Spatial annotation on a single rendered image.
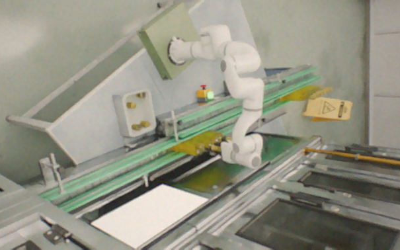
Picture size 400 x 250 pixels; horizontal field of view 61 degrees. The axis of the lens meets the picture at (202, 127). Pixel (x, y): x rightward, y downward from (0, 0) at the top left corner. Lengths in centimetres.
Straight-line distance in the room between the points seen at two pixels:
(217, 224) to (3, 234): 78
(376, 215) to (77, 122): 133
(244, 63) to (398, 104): 623
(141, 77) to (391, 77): 609
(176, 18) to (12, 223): 139
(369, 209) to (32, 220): 117
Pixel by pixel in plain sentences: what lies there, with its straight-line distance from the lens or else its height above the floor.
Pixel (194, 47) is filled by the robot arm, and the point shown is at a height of 102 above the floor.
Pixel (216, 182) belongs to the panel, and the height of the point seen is 122.
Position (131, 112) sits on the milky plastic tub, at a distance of 182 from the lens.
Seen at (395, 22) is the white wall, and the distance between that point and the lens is 731.
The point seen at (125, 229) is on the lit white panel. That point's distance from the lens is 143.
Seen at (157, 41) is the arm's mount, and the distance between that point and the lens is 185.
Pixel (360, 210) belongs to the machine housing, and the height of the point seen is 184.
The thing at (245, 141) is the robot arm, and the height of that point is 141.
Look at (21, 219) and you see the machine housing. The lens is 92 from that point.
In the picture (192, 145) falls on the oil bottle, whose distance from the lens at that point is 175.
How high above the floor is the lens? 225
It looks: 42 degrees down
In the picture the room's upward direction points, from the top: 97 degrees clockwise
